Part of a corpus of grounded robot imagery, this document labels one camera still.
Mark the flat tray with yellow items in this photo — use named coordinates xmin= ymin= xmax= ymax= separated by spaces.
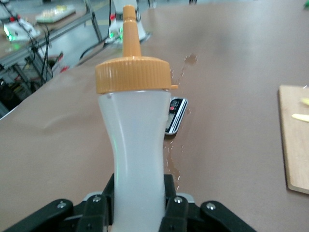
xmin=35 ymin=3 xmax=76 ymax=24

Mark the white box with green light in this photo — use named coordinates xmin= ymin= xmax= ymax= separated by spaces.
xmin=2 ymin=16 xmax=41 ymax=42

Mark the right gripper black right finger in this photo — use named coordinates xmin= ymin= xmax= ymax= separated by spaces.
xmin=160 ymin=174 xmax=256 ymax=232

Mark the translucent squeeze bottle orange cap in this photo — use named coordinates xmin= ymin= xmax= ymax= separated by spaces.
xmin=94 ymin=5 xmax=179 ymax=232

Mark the brown paper table cover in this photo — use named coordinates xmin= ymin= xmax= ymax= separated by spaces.
xmin=0 ymin=0 xmax=309 ymax=232

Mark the wooden cutting board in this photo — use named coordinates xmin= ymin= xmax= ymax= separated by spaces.
xmin=277 ymin=84 xmax=309 ymax=195

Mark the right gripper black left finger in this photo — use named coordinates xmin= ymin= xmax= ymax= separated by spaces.
xmin=0 ymin=173 xmax=116 ymax=232

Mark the silver digital kitchen scale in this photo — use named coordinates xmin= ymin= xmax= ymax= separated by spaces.
xmin=165 ymin=97 xmax=189 ymax=135

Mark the yellow plastic knife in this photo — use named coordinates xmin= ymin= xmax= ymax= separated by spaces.
xmin=291 ymin=113 xmax=309 ymax=122

